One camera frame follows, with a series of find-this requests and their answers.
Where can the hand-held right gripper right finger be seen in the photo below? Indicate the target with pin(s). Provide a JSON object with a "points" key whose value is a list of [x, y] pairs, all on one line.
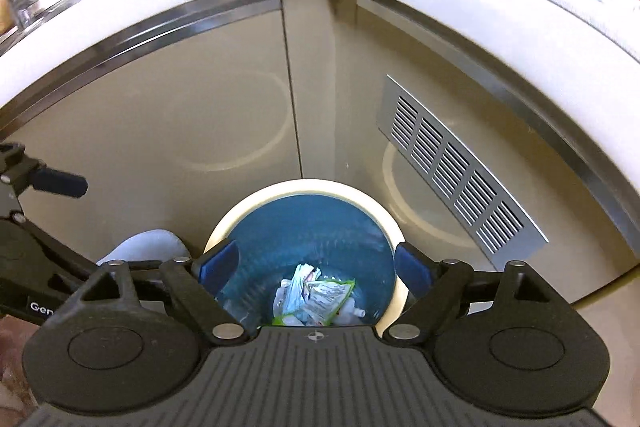
{"points": [[412, 264]]}

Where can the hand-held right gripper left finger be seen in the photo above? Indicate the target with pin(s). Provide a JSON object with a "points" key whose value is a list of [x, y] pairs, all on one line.
{"points": [[220, 264]]}

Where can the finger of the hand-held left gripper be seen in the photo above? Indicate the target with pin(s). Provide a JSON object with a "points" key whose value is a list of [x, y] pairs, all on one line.
{"points": [[60, 247], [60, 183]]}

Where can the white wrapper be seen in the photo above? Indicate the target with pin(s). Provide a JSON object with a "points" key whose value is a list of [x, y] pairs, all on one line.
{"points": [[300, 279]]}

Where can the green white snack bag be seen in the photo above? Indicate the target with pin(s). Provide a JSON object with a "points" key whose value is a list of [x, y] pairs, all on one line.
{"points": [[325, 302]]}

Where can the blue trash bag liner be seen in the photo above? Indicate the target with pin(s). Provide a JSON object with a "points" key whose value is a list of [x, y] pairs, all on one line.
{"points": [[310, 232]]}

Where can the cream round trash bin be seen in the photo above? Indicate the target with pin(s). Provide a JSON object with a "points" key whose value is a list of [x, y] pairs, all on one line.
{"points": [[310, 187]]}

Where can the beige cabinet door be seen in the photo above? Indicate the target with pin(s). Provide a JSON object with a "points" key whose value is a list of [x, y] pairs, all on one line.
{"points": [[370, 57], [150, 132]]}

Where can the metal vent grille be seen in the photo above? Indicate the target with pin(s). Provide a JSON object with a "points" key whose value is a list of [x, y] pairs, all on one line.
{"points": [[450, 167]]}

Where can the beige cabinet corner post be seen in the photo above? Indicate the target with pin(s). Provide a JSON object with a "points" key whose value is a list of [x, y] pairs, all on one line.
{"points": [[320, 82]]}

